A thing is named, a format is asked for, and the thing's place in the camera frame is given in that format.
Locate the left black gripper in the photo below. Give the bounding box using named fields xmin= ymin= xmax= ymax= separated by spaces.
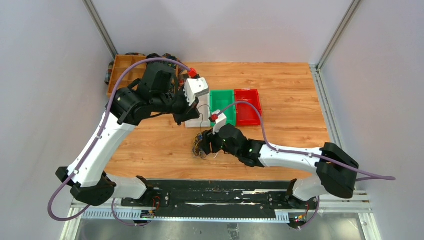
xmin=152 ymin=84 xmax=201 ymax=126

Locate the brown wire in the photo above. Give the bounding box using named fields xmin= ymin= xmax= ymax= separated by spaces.
xmin=195 ymin=104 xmax=213 ymax=137

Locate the coloured wire bundle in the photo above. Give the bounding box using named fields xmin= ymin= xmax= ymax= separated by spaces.
xmin=192 ymin=132 xmax=220 ymax=161

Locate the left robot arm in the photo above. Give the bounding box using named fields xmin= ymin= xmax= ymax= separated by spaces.
xmin=56 ymin=62 xmax=209 ymax=207

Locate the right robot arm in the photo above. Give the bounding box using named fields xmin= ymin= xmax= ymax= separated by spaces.
xmin=196 ymin=124 xmax=359 ymax=209

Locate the plaid cloth under tray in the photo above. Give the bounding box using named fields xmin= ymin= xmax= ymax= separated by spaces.
xmin=104 ymin=52 xmax=180 ymax=96

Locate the white plastic bin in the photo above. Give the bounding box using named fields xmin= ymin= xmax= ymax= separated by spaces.
xmin=184 ymin=93 xmax=211 ymax=128

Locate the red plastic bin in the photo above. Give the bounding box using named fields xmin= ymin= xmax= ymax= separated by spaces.
xmin=234 ymin=89 xmax=262 ymax=127

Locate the green plastic bin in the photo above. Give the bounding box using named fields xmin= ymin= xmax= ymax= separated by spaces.
xmin=209 ymin=89 xmax=236 ymax=126

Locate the wooden compartment tray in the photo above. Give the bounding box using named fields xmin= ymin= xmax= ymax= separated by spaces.
xmin=106 ymin=53 xmax=181 ymax=98

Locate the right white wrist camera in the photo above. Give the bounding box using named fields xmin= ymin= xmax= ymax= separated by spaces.
xmin=209 ymin=110 xmax=227 ymax=135

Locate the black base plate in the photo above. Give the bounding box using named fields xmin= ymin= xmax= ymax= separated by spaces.
xmin=118 ymin=179 xmax=317 ymax=220

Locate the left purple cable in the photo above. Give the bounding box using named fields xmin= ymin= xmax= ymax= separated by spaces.
xmin=47 ymin=57 xmax=198 ymax=228

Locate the purple cable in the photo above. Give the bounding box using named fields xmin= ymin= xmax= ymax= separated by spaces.
xmin=215 ymin=101 xmax=397 ymax=230
xmin=47 ymin=57 xmax=198 ymax=228

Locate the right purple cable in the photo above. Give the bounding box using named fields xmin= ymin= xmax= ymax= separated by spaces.
xmin=215 ymin=101 xmax=397 ymax=230

